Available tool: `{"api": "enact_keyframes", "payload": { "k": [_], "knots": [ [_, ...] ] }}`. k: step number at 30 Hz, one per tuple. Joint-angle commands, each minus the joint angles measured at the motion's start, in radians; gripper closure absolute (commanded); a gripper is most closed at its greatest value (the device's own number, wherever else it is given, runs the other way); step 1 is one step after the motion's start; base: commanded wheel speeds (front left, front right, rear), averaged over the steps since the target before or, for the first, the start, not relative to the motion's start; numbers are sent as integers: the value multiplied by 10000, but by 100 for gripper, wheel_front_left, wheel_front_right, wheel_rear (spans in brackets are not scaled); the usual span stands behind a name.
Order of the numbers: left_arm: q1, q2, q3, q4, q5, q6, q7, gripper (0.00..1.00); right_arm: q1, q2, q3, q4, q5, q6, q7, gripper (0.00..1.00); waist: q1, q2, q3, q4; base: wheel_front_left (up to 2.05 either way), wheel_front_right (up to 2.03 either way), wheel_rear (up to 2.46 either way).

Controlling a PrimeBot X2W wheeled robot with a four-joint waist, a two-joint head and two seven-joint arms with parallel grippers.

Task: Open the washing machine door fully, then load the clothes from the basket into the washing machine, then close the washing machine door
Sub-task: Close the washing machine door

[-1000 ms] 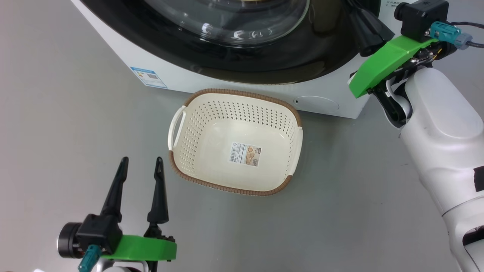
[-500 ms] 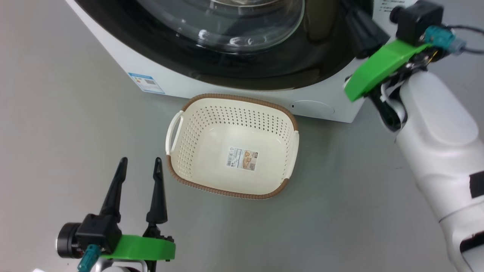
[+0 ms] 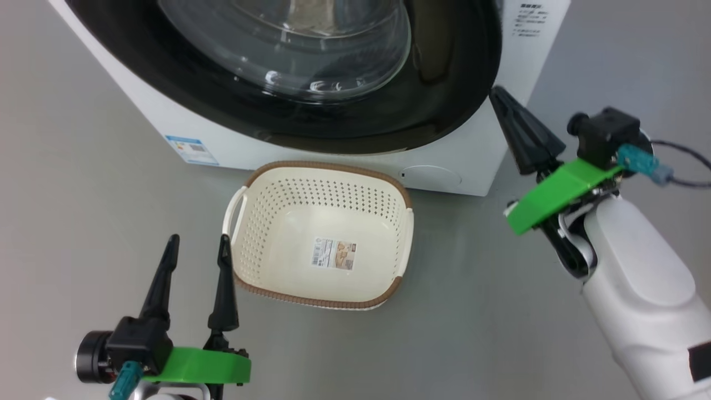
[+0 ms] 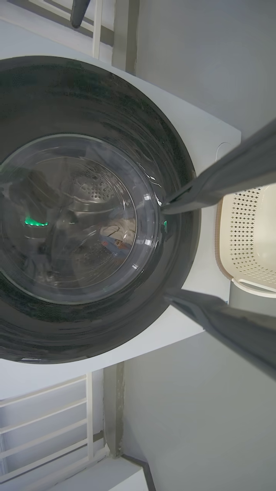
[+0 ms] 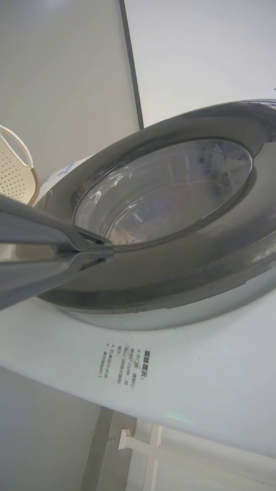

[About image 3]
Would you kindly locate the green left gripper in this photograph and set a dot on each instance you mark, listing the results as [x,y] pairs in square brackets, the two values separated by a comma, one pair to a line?
[211,366]

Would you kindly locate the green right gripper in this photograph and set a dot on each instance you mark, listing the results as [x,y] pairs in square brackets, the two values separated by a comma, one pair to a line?
[555,191]

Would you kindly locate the black round washing machine door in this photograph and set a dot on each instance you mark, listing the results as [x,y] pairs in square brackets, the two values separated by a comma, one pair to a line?
[444,83]

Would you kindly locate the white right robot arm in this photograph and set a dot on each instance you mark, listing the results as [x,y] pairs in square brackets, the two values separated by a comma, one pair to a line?
[639,289]

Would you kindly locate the white washing machine body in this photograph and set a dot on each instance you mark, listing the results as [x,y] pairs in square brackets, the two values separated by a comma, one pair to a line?
[489,155]

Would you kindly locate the cream basket with brown rim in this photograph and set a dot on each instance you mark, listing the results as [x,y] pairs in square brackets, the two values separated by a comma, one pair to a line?
[278,222]

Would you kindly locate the basket product label sticker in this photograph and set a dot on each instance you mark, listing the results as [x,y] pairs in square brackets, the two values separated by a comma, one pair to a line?
[334,254]

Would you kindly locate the round white filter cover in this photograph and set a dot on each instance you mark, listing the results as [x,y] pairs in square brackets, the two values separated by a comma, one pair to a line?
[432,178]

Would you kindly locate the blue energy label sticker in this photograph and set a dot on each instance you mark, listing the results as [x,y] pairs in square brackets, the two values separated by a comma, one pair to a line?
[191,150]

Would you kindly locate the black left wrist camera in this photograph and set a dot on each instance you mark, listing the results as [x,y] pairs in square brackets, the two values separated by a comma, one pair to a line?
[139,341]

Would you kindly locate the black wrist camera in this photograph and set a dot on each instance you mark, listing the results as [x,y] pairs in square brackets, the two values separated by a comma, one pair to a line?
[139,341]
[608,136]

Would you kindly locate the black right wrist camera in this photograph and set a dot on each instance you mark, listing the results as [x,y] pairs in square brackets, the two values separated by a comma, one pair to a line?
[608,136]

